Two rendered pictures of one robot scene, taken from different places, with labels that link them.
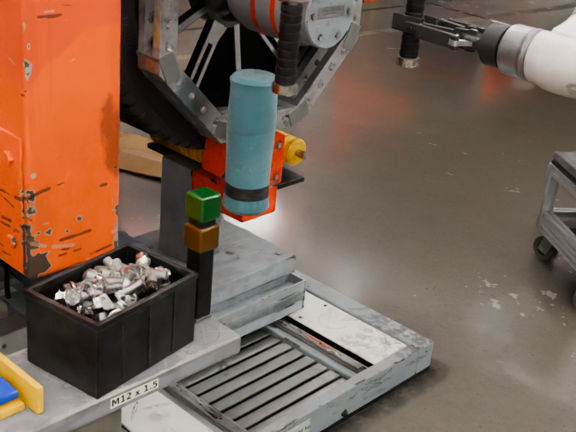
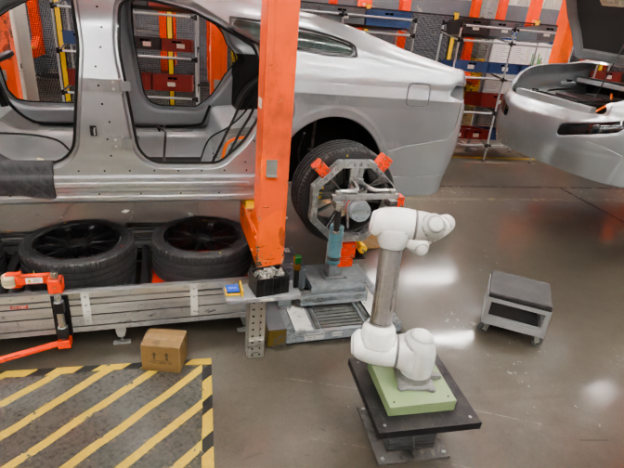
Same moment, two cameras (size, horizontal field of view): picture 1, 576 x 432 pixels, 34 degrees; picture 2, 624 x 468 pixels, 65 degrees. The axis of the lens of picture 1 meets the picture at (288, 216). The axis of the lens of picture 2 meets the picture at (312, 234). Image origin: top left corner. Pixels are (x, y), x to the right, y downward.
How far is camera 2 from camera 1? 1.62 m
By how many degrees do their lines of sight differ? 27
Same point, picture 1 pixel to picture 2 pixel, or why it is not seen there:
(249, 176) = (331, 253)
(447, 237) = (452, 293)
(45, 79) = (264, 221)
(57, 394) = (249, 294)
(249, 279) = (344, 285)
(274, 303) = (353, 295)
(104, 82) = (279, 224)
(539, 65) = not seen: hidden behind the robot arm
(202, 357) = (288, 296)
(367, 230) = (422, 282)
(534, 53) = not seen: hidden behind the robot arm
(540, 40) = not seen: hidden behind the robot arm
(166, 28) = (313, 209)
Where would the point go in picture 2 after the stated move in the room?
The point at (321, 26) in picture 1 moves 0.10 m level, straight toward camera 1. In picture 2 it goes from (357, 215) to (348, 220)
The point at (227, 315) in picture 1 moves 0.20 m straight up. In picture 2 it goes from (333, 294) to (337, 269)
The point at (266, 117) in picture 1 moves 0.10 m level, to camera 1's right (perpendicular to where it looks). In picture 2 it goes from (337, 238) to (351, 242)
